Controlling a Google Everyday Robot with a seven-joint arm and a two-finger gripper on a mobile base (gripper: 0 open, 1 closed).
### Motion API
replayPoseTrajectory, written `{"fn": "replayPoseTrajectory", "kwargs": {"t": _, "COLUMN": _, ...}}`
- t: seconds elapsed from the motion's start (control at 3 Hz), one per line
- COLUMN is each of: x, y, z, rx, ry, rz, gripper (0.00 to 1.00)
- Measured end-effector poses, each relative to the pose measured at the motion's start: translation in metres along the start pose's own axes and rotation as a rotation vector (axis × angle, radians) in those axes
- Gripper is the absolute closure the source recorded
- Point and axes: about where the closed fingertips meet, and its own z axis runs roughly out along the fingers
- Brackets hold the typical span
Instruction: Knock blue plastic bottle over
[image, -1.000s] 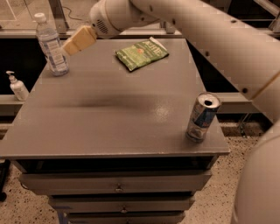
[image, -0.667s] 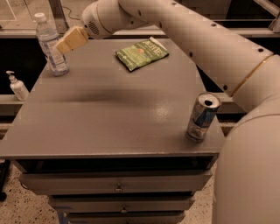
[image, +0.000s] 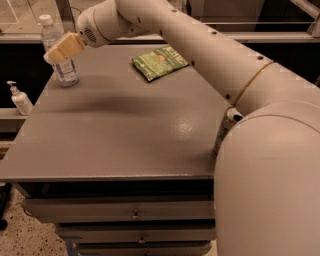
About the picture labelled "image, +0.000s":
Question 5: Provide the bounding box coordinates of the green chip bag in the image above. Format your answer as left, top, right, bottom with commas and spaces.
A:
132, 46, 188, 82

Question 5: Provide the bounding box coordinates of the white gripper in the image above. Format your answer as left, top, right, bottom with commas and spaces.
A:
43, 0, 147, 64

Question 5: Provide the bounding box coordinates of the metal railing frame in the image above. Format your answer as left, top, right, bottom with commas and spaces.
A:
0, 0, 319, 45

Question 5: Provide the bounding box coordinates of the white pump dispenser bottle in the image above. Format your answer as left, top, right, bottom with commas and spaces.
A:
7, 81, 33, 116

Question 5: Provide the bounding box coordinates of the silver blue energy drink can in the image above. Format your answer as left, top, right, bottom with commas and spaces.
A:
212, 107, 243, 158

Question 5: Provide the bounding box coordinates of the blue plastic water bottle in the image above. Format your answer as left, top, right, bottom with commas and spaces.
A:
39, 14, 79, 87

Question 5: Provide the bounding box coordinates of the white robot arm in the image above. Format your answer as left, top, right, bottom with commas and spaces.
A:
44, 0, 320, 256

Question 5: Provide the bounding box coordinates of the grey drawer cabinet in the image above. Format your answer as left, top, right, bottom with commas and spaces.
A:
0, 45, 227, 256

